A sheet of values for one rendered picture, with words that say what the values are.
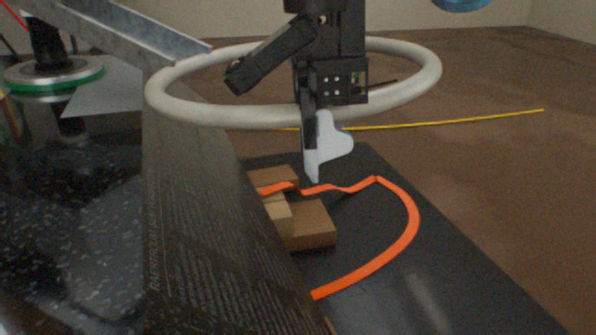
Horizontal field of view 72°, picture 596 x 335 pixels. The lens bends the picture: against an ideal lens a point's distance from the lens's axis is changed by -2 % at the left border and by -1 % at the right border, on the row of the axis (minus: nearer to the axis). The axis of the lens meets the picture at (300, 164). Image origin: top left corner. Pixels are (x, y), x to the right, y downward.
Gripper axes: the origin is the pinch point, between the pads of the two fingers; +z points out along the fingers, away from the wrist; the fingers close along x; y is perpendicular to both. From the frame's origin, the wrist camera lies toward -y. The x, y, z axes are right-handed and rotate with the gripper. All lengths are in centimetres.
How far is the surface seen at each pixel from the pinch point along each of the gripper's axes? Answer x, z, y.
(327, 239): 90, 81, 12
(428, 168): 153, 87, 77
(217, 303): -11.9, 11.0, -12.0
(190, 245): -3.6, 8.5, -16.0
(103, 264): -12.6, 3.3, -22.6
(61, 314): -19.1, 3.5, -24.2
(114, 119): 27.3, 0.9, -34.0
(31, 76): 47, -4, -58
